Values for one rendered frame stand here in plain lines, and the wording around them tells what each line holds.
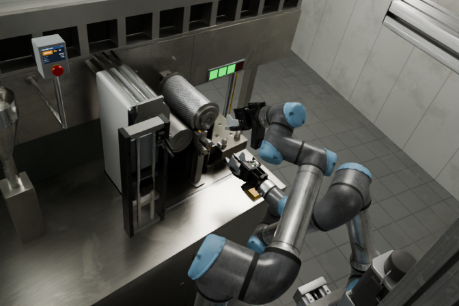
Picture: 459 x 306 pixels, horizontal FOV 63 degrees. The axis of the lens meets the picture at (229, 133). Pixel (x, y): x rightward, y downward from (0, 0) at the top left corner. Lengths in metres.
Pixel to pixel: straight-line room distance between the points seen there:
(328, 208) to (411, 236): 2.09
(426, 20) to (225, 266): 0.64
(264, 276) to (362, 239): 0.60
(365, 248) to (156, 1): 1.21
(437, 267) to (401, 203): 2.76
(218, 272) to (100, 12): 1.00
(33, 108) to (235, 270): 1.01
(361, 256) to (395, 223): 1.79
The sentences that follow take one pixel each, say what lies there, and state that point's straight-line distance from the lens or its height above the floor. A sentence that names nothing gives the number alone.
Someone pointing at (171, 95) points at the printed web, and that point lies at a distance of 1.64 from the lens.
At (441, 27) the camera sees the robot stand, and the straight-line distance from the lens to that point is 0.69.
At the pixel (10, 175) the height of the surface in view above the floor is 1.24.
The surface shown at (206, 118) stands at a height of 1.26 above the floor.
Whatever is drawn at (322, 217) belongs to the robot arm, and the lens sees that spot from 1.23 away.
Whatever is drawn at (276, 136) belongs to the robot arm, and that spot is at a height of 1.53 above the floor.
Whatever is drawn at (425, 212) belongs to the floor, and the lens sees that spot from 3.51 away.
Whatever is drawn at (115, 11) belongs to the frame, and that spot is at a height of 1.61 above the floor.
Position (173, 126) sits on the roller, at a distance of 1.54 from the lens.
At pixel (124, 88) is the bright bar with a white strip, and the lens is 1.35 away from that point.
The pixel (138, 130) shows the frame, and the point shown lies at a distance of 1.21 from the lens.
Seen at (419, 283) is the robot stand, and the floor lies 1.70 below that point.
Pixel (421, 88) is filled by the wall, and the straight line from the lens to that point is 3.74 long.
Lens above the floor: 2.24
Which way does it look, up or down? 41 degrees down
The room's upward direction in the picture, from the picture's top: 11 degrees clockwise
